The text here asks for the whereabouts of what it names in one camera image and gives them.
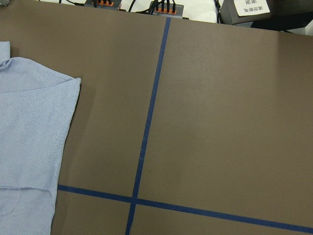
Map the light blue striped shirt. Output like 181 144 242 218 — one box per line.
0 41 81 235

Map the grey orange connector hub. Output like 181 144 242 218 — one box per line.
148 0 184 18
84 0 121 10

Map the black box with white label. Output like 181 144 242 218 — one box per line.
220 0 271 25

